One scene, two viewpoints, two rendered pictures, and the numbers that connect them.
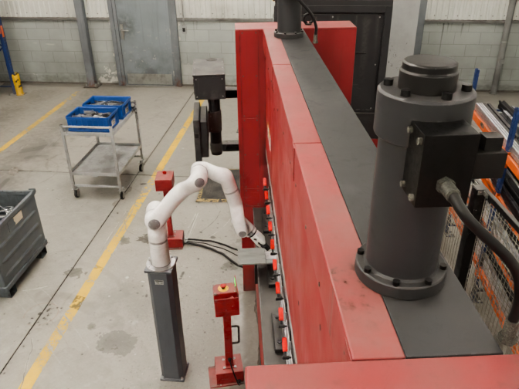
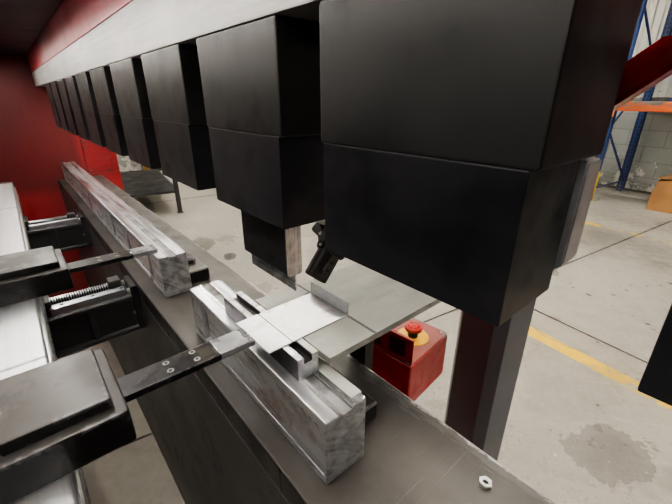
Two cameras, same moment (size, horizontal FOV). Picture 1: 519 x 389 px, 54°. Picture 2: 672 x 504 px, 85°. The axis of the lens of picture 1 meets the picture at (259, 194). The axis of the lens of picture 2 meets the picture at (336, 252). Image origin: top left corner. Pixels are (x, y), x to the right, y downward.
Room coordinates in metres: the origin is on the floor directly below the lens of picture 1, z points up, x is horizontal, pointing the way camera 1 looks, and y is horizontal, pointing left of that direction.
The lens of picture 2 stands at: (3.19, -0.32, 1.28)
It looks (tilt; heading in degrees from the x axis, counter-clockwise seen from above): 23 degrees down; 142
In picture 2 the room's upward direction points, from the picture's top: straight up
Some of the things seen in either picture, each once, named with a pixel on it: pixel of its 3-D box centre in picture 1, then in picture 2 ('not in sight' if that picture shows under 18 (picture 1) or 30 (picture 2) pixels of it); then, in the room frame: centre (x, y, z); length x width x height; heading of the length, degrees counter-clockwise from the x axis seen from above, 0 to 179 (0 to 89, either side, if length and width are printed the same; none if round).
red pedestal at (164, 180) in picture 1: (167, 209); not in sight; (4.42, 0.91, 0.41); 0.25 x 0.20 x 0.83; 92
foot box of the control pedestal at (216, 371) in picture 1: (225, 370); not in sight; (2.69, 0.27, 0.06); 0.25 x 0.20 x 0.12; 99
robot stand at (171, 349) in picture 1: (168, 321); (485, 362); (2.73, 0.65, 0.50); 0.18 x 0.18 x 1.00; 84
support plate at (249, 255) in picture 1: (257, 255); (357, 297); (2.81, 0.02, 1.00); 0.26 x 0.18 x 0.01; 92
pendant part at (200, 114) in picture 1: (201, 131); not in sight; (3.99, 0.47, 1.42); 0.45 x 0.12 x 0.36; 5
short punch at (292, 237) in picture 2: not in sight; (270, 240); (2.81, -0.13, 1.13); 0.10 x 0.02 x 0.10; 2
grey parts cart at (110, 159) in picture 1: (105, 148); not in sight; (5.83, 1.89, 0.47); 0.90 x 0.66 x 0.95; 174
